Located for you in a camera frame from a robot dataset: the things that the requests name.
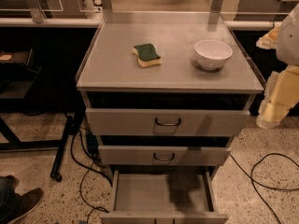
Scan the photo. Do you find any grey bottom drawer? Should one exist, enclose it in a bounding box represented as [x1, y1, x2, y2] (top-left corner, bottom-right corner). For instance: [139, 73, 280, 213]
[101, 171, 228, 224]

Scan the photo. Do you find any grey drawer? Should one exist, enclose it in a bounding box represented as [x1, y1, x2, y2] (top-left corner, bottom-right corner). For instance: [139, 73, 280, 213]
[99, 146, 230, 166]
[86, 108, 249, 136]
[101, 171, 228, 224]

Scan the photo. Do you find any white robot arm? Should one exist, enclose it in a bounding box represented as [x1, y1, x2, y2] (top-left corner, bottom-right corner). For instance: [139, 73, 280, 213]
[256, 5, 299, 129]

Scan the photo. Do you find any grey metal drawer cabinet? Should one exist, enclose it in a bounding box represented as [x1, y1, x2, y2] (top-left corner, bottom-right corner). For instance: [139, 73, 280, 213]
[75, 0, 267, 179]

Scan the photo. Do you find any grey middle drawer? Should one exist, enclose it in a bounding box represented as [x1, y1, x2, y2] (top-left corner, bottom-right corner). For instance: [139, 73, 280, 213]
[99, 146, 230, 166]

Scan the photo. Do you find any grey top drawer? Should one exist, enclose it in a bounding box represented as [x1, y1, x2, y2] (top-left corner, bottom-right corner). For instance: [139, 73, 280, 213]
[86, 108, 249, 136]

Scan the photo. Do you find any white ceramic bowl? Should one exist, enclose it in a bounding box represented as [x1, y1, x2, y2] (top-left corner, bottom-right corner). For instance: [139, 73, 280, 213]
[194, 39, 233, 70]

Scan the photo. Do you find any green and yellow sponge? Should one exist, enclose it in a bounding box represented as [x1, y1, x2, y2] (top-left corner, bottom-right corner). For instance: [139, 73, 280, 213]
[133, 43, 162, 68]

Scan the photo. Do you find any black power adapter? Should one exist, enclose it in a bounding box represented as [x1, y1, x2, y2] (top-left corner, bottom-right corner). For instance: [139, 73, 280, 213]
[86, 133, 98, 155]

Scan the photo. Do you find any black floor cable right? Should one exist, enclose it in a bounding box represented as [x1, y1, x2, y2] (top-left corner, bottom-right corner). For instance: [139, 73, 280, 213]
[229, 152, 299, 224]

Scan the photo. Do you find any black floor cable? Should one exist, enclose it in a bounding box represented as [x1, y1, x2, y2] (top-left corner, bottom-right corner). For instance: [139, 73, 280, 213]
[69, 126, 114, 224]
[229, 152, 299, 224]

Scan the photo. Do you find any black floor cable left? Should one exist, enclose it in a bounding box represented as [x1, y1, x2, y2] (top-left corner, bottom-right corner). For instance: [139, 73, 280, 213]
[69, 126, 114, 224]

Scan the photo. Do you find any black metal table frame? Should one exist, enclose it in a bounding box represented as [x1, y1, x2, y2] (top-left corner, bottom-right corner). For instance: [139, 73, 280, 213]
[0, 49, 76, 183]

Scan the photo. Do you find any white horizontal rail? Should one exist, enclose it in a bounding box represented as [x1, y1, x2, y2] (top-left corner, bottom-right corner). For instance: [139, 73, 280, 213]
[0, 18, 281, 31]

